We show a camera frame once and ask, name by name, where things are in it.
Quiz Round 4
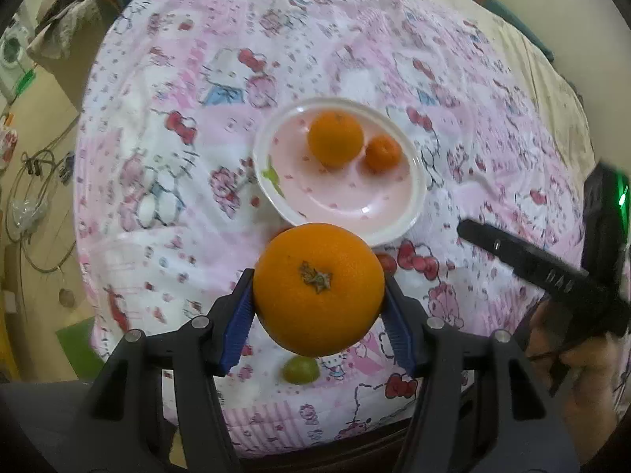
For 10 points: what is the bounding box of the clear plastic bag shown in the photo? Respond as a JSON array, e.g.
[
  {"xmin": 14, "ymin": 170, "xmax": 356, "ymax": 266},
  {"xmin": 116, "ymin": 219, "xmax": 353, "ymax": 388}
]
[{"xmin": 9, "ymin": 197, "xmax": 46, "ymax": 231}]

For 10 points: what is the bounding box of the green grape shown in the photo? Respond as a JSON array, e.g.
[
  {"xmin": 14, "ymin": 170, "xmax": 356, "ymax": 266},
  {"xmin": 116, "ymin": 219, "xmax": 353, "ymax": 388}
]
[{"xmin": 282, "ymin": 356, "xmax": 321, "ymax": 385}]

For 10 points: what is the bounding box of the green floor mat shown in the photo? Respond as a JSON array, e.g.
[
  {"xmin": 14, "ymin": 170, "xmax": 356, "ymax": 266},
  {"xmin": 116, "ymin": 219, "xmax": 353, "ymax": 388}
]
[{"xmin": 55, "ymin": 318, "xmax": 102, "ymax": 368}]

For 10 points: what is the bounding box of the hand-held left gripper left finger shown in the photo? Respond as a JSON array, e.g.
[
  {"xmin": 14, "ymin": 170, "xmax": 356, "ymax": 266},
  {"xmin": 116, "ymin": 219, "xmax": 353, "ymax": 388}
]
[{"xmin": 69, "ymin": 268, "xmax": 257, "ymax": 473}]

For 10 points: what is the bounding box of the white pink plate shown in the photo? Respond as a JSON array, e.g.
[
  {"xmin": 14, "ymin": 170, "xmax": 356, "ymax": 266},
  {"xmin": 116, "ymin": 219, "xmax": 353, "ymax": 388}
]
[{"xmin": 253, "ymin": 97, "xmax": 429, "ymax": 248}]

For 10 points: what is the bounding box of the person's right hand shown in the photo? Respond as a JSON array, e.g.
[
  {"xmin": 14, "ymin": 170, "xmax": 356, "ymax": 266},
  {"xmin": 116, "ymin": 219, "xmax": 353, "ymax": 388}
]
[{"xmin": 525, "ymin": 300, "xmax": 623, "ymax": 459}]

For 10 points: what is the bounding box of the white washing machine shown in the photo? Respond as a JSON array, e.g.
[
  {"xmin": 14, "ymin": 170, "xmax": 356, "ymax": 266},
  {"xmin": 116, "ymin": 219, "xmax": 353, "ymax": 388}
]
[{"xmin": 0, "ymin": 15, "xmax": 37, "ymax": 102}]

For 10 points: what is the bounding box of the floor cable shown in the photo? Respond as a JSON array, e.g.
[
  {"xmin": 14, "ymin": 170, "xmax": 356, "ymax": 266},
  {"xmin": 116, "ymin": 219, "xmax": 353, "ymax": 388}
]
[{"xmin": 5, "ymin": 108, "xmax": 82, "ymax": 274}]

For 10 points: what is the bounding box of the small orange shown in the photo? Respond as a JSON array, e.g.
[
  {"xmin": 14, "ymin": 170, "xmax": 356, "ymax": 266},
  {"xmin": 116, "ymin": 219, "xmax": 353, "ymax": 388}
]
[{"xmin": 363, "ymin": 135, "xmax": 403, "ymax": 173}]

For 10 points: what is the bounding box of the large orange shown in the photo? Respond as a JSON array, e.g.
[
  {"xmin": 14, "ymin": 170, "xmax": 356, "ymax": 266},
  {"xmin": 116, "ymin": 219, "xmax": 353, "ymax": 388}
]
[{"xmin": 252, "ymin": 223, "xmax": 386, "ymax": 358}]

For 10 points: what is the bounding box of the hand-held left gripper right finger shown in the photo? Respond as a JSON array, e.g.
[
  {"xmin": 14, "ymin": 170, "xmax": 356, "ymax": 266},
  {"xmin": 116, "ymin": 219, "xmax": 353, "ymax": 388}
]
[{"xmin": 382, "ymin": 276, "xmax": 582, "ymax": 473}]

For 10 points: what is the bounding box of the pile of clothes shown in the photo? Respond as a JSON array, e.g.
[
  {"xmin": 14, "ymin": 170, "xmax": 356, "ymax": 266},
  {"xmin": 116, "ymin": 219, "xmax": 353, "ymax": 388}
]
[{"xmin": 27, "ymin": 0, "xmax": 124, "ymax": 60}]

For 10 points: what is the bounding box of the cream duvet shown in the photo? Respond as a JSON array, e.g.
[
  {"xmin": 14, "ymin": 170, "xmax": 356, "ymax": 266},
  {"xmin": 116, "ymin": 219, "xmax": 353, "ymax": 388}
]
[{"xmin": 419, "ymin": 0, "xmax": 598, "ymax": 173}]

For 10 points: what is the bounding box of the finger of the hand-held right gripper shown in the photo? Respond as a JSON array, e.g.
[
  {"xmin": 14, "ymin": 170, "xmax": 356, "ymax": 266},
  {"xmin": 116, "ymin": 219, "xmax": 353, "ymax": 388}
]
[{"xmin": 457, "ymin": 219, "xmax": 599, "ymax": 313}]

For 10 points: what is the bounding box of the pink cartoon printed blanket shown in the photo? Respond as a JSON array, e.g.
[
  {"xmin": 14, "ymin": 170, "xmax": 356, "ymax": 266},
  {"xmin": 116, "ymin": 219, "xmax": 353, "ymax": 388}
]
[{"xmin": 73, "ymin": 0, "xmax": 599, "ymax": 456}]

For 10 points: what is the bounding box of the medium orange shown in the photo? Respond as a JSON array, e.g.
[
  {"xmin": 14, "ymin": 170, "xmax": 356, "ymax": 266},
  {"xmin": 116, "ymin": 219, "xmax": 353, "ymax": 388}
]
[{"xmin": 308, "ymin": 111, "xmax": 365, "ymax": 168}]

